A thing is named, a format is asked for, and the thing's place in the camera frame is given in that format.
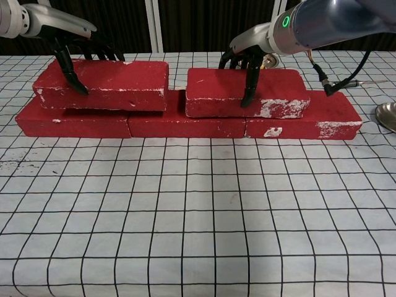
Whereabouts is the red brick with white worn edge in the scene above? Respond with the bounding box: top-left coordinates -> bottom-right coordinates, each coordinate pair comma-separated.
184,67 -> 311,120

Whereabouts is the shallow steel plate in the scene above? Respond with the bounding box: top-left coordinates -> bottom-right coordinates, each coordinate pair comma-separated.
374,103 -> 396,134

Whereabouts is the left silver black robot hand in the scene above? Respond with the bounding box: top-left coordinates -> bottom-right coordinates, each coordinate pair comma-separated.
24,3 -> 126,96

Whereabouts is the white black checked tablecloth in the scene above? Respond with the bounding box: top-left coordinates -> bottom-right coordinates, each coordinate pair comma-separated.
0,49 -> 396,297

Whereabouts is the white partition frame post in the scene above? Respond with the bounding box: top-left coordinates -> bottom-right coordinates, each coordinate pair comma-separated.
145,0 -> 164,53

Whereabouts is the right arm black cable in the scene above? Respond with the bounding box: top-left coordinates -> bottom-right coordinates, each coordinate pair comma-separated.
304,49 -> 372,97

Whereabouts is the red brick with white patch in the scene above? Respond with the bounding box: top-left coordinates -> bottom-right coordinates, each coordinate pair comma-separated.
244,89 -> 363,140

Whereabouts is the red brick with chipped corner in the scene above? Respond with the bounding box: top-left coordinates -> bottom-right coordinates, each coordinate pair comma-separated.
32,59 -> 170,112

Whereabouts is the steel bowl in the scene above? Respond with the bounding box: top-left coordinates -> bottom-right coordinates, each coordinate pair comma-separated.
261,53 -> 279,69

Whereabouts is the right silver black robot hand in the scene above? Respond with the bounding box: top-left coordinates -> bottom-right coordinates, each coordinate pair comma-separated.
218,21 -> 278,109

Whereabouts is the plain red brick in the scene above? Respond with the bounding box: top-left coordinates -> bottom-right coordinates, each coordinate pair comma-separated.
127,89 -> 247,139
15,100 -> 132,139

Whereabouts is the black handled screwdriver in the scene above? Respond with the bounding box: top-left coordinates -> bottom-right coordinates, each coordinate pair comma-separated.
330,79 -> 388,89

